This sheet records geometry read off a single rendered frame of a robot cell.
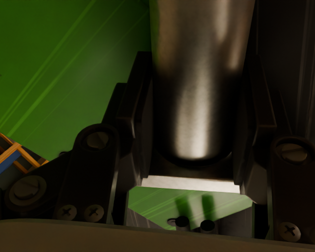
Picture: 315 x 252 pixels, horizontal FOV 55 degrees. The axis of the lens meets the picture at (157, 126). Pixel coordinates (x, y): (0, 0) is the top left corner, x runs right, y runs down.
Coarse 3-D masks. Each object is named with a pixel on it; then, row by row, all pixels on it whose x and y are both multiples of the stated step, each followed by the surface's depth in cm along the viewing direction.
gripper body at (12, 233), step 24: (0, 240) 6; (24, 240) 5; (48, 240) 5; (72, 240) 5; (96, 240) 5; (120, 240) 5; (144, 240) 5; (168, 240) 5; (192, 240) 5; (216, 240) 5; (240, 240) 5; (264, 240) 6
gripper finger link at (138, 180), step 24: (144, 72) 10; (120, 96) 11; (144, 96) 9; (120, 120) 9; (144, 120) 9; (120, 144) 9; (144, 144) 10; (48, 168) 8; (120, 168) 9; (144, 168) 10; (24, 192) 8; (48, 192) 8; (120, 192) 9; (24, 216) 8
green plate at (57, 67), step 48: (0, 0) 12; (48, 0) 11; (96, 0) 11; (144, 0) 11; (0, 48) 13; (48, 48) 13; (96, 48) 13; (144, 48) 12; (0, 96) 15; (48, 96) 15; (96, 96) 14; (48, 144) 17; (144, 192) 19; (192, 192) 19
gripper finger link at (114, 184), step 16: (96, 128) 9; (112, 128) 9; (80, 144) 8; (96, 144) 8; (112, 144) 8; (80, 160) 8; (96, 160) 8; (112, 160) 8; (64, 176) 7; (80, 176) 7; (96, 176) 7; (112, 176) 7; (64, 192) 7; (80, 192) 7; (96, 192) 7; (112, 192) 7; (128, 192) 10; (64, 208) 7; (80, 208) 7; (96, 208) 7; (112, 208) 7
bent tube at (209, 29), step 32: (160, 0) 8; (192, 0) 7; (224, 0) 7; (160, 32) 8; (192, 32) 8; (224, 32) 8; (160, 64) 9; (192, 64) 9; (224, 64) 9; (160, 96) 10; (192, 96) 9; (224, 96) 9; (160, 128) 11; (192, 128) 10; (224, 128) 11; (160, 160) 12; (192, 160) 11; (224, 160) 12
